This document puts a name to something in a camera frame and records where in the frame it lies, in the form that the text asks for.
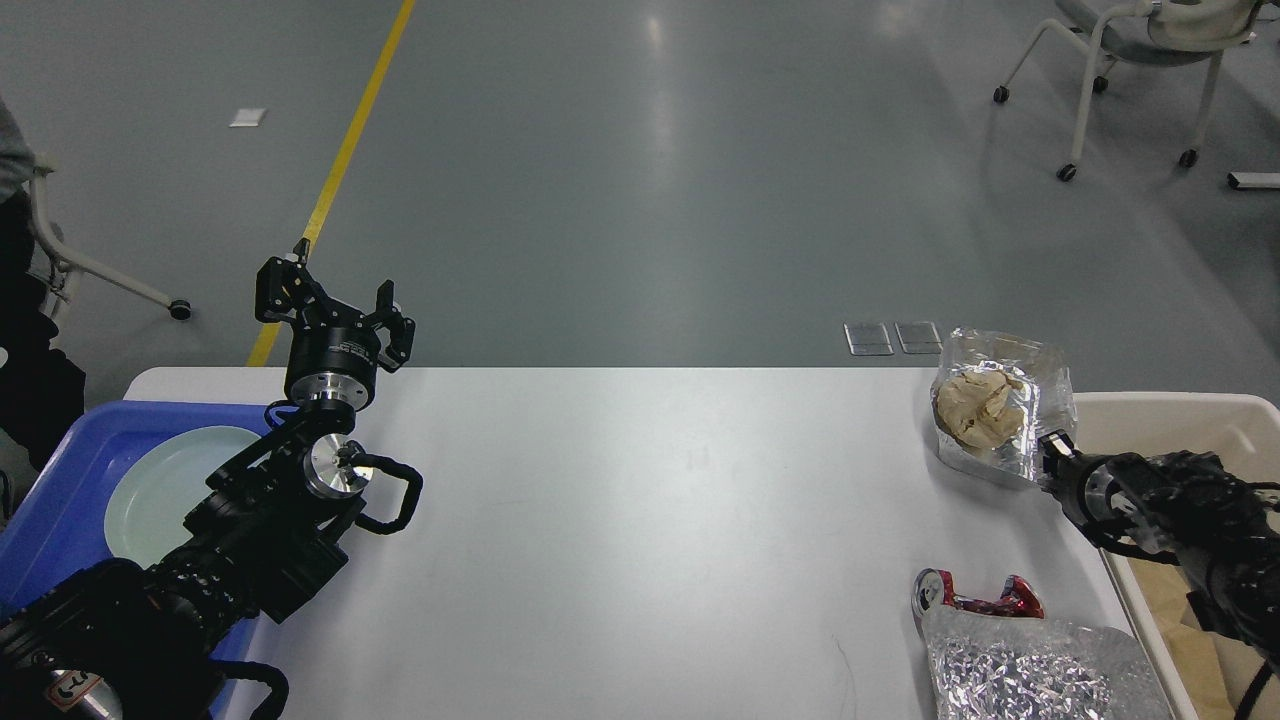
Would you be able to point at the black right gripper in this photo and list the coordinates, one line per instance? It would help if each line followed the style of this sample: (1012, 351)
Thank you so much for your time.
(1081, 484)

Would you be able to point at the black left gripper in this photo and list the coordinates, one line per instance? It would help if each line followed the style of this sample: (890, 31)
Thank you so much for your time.
(330, 362)

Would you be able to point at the aluminium foil tray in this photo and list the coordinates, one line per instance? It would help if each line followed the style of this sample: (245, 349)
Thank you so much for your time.
(1050, 402)

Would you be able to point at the brown paper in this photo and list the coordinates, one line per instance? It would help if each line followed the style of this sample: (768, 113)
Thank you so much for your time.
(980, 409)

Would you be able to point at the crushed red can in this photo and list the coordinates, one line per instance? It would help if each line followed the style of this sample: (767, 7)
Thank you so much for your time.
(935, 587)

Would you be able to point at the aluminium foil piece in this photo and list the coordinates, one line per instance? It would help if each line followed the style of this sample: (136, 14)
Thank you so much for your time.
(983, 667)

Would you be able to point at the light green plate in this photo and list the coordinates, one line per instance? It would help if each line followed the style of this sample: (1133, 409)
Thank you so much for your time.
(145, 516)

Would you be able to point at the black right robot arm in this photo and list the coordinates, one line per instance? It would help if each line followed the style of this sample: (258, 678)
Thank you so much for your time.
(1182, 509)

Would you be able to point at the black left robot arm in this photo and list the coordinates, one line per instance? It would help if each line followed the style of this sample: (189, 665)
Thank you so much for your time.
(305, 488)

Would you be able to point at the clear plastic piece on floor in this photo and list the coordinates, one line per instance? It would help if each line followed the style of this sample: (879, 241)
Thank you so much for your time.
(919, 338)

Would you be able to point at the beige plastic bin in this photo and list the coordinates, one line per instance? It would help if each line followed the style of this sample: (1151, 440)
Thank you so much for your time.
(1242, 429)

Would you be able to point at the white paper scrap on floor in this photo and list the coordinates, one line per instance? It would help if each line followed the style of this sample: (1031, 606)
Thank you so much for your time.
(245, 118)

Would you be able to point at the white chair left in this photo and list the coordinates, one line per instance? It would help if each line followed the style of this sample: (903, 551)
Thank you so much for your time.
(68, 266)

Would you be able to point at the white chair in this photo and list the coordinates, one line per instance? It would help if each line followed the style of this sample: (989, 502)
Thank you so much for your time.
(1163, 34)
(68, 266)

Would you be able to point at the person in dark clothes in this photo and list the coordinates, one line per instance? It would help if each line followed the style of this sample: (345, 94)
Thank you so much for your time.
(43, 390)

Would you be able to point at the white bar on floor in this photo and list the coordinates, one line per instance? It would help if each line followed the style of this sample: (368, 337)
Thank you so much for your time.
(1254, 181)

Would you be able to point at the blue plastic tray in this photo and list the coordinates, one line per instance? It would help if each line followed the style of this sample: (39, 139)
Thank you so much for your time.
(60, 500)

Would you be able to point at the white chair right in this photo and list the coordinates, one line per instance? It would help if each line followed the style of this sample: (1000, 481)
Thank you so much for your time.
(1163, 34)

